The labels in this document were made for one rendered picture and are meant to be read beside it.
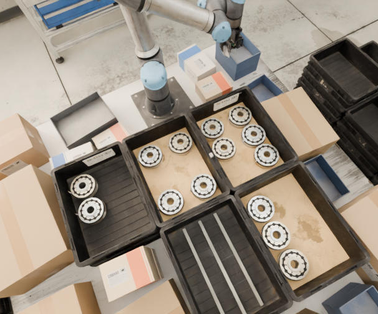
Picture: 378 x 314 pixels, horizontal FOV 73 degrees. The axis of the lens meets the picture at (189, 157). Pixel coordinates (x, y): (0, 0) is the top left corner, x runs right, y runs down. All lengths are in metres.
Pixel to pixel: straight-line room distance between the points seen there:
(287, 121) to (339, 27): 2.01
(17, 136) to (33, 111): 1.28
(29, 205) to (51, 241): 0.18
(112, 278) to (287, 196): 0.72
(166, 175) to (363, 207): 0.76
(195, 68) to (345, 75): 1.03
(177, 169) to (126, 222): 0.30
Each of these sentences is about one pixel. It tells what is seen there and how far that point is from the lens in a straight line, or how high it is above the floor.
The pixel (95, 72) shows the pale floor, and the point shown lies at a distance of 2.68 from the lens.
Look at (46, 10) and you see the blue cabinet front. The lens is 2.65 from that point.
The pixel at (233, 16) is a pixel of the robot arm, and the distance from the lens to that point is 1.25.
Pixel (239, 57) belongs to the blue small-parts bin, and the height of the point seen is 0.77.
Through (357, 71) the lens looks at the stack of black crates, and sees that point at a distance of 2.08.
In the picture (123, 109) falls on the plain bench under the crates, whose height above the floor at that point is 0.70.
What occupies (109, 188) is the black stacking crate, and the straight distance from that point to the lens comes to 1.14.
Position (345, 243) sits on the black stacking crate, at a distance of 1.12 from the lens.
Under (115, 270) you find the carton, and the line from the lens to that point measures 0.98.
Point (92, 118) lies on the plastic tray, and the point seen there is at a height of 0.75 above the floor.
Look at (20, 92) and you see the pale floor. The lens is 2.87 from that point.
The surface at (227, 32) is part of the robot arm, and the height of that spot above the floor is 1.15.
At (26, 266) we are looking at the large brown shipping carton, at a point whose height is 0.90.
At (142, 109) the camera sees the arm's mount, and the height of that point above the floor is 0.75.
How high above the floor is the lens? 1.86
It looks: 67 degrees down
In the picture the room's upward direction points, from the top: 7 degrees counter-clockwise
